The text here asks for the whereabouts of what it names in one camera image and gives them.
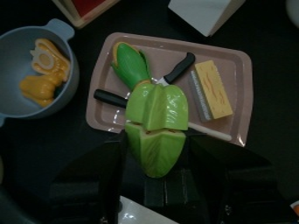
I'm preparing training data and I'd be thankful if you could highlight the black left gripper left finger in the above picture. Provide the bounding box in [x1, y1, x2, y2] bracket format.
[50, 130, 128, 224]

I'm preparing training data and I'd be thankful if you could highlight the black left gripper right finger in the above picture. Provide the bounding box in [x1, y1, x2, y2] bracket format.
[186, 134, 289, 224]

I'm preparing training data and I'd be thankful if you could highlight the green toy starfruit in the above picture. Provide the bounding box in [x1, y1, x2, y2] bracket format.
[122, 82, 190, 179]

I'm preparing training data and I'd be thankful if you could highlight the small orange toy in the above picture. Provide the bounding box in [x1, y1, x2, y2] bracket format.
[289, 199, 299, 217]

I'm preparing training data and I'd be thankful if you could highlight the pink plastic tray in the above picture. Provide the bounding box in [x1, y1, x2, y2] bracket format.
[85, 31, 254, 148]

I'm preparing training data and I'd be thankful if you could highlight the plain yellow toy piece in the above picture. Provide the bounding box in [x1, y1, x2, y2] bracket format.
[18, 73, 61, 108]

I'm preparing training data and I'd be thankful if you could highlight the green toy corn cob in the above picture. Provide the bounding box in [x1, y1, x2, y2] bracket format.
[109, 41, 153, 91]

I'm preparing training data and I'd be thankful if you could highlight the white marble-look box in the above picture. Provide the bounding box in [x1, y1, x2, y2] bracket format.
[166, 0, 248, 38]

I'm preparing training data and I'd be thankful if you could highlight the wooden coffee grinder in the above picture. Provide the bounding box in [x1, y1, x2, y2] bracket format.
[50, 0, 121, 30]

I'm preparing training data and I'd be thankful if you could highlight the white round plate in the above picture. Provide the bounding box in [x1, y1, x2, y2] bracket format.
[284, 0, 299, 29]

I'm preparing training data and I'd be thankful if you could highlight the black-handled toy knife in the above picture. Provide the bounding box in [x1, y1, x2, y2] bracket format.
[92, 88, 233, 142]
[156, 52, 196, 87]

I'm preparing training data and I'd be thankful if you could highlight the yellow toy slice with white ring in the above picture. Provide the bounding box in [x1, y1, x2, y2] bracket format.
[29, 38, 72, 84]

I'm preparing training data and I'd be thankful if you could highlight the light blue two-handled bowl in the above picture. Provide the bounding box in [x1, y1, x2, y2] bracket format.
[0, 17, 80, 128]

